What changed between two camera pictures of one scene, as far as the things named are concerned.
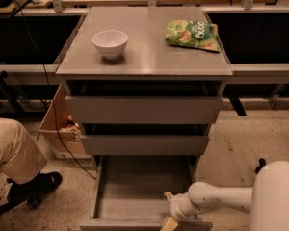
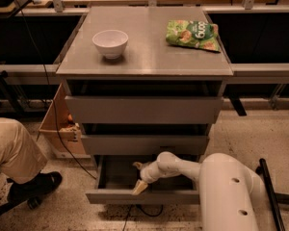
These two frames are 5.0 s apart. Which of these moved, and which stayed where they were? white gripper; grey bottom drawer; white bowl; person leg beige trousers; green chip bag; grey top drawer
Moved: white gripper; grey bottom drawer
Stayed: green chip bag; person leg beige trousers; white bowl; grey top drawer
